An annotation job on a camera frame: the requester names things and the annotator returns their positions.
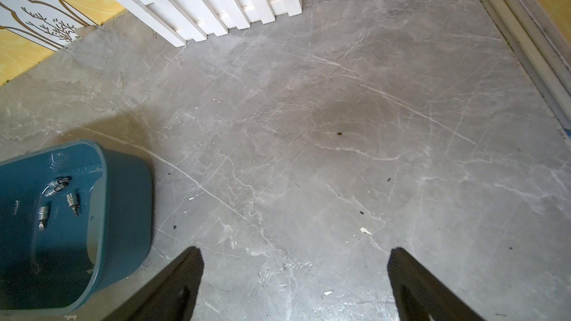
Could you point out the chrome bit fluted tip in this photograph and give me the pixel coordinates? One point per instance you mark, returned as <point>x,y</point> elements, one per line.
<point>54,189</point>

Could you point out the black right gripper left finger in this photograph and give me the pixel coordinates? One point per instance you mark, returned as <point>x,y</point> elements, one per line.
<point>170,295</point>

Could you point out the chrome bit with brown tip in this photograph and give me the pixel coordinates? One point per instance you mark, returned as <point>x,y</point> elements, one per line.
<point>63,180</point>

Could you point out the chrome bit slim tip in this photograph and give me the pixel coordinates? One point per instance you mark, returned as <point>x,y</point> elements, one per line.
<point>73,203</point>

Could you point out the teal plastic storage box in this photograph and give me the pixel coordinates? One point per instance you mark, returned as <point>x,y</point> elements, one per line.
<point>56,270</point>

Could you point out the chrome blade bit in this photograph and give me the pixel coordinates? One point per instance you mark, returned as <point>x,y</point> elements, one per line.
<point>43,216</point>

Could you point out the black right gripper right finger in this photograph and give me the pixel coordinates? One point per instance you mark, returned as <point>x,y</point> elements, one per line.
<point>419,295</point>

